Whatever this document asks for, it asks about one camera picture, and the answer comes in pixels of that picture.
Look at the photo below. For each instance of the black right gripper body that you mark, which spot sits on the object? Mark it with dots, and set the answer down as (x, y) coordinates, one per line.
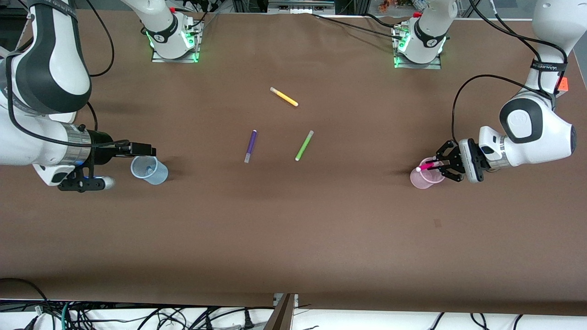
(102, 145)

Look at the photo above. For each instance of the pink marker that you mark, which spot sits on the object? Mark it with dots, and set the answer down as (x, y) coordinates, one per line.
(426, 167)

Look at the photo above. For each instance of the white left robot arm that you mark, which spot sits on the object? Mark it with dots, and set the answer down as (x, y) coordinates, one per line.
(541, 133)

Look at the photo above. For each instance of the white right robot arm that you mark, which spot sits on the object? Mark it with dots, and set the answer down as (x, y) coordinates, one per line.
(46, 55)

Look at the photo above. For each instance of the translucent blue plastic cup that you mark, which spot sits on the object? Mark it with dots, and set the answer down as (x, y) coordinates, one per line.
(158, 176)

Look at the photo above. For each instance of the translucent pink plastic cup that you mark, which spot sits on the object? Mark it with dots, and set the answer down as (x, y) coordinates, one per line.
(419, 181)

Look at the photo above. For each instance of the purple marker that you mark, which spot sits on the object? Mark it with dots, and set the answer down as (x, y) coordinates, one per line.
(250, 145)

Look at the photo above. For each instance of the colourful puzzle cube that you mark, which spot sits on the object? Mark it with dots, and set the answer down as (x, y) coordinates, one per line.
(563, 85)

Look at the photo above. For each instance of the green marker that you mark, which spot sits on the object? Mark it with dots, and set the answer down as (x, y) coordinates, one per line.
(304, 145)

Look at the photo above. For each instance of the yellow marker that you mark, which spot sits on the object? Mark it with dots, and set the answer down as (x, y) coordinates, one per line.
(284, 96)

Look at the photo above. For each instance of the small orange toy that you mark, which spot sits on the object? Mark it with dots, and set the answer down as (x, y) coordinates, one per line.
(384, 5)

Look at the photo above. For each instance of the brown paper table cover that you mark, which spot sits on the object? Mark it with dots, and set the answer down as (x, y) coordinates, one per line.
(293, 229)

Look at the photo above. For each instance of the black power plug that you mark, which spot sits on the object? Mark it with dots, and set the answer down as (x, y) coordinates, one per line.
(248, 321)

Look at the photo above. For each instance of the dark table support beam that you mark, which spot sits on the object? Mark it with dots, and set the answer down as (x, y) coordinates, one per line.
(282, 316)

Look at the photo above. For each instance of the black left camera bracket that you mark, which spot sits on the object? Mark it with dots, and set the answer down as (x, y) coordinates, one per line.
(478, 165)

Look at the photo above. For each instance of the black camera bracket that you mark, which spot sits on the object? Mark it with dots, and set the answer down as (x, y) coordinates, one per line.
(80, 184)
(478, 165)

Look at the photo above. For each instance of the black right camera bracket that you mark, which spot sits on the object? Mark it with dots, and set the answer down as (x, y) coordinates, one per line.
(80, 184)

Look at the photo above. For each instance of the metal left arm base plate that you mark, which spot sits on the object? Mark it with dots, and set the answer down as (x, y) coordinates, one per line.
(417, 66)

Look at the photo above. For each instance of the silver aluminium rail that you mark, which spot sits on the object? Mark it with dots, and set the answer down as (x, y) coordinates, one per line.
(300, 5)

